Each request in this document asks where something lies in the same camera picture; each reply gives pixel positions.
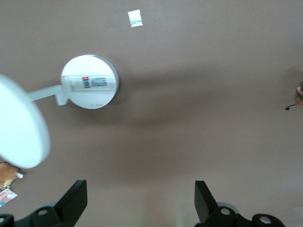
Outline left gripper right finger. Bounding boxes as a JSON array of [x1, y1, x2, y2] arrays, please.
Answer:
[[194, 180, 285, 227]]

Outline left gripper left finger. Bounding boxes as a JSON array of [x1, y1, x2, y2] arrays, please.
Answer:
[[0, 180, 88, 227]]

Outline brown lion figurine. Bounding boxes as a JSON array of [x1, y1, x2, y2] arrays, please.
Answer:
[[285, 80, 303, 111]]

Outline printed card tag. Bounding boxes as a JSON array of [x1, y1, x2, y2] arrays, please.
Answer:
[[0, 185, 19, 209]]

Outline white round desk lamp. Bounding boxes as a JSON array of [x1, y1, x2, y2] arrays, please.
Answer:
[[0, 54, 120, 169]]

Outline brown bear plush keychain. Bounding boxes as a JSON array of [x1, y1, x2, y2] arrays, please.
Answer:
[[0, 161, 25, 190]]

